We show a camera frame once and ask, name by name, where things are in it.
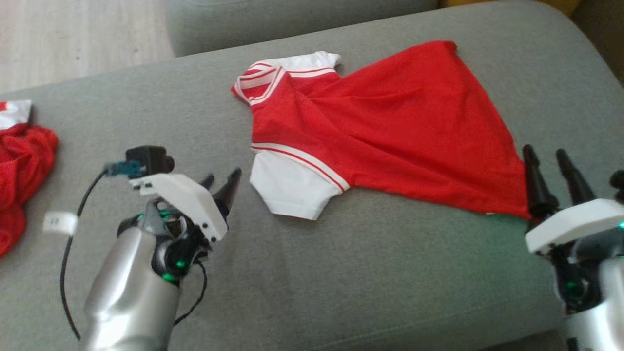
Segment large grey sofa seat cushion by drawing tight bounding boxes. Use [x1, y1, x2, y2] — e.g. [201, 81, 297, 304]
[0, 0, 624, 351]

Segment white left cable label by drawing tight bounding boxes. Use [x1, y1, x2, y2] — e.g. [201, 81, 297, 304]
[43, 211, 78, 237]

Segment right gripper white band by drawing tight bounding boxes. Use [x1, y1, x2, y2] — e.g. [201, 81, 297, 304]
[523, 144, 624, 312]

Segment small grey sofa cushion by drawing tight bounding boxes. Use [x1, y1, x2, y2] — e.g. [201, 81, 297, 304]
[166, 0, 439, 58]

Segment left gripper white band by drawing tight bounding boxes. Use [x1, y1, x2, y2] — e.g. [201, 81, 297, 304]
[117, 167, 243, 286]

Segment red white-striped basketball shorts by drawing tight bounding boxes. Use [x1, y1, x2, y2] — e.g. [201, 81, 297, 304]
[0, 100, 59, 257]

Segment black left cable blue plug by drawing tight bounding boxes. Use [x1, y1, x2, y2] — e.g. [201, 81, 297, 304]
[59, 161, 145, 340]

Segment thin black left gripper wire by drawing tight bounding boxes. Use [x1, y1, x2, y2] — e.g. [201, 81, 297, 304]
[173, 261, 208, 326]

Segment red white-sleeved jersey shirt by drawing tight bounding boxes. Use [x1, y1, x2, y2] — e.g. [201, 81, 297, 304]
[232, 40, 532, 221]

